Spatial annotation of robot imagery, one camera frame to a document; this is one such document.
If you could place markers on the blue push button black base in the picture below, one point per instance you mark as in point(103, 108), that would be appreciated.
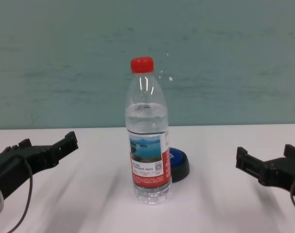
point(180, 162)

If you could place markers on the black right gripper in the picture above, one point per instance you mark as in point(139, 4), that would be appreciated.
point(281, 172)

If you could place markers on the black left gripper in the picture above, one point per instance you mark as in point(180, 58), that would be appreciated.
point(21, 162)

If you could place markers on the clear water bottle red cap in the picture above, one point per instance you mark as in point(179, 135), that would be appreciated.
point(147, 150)

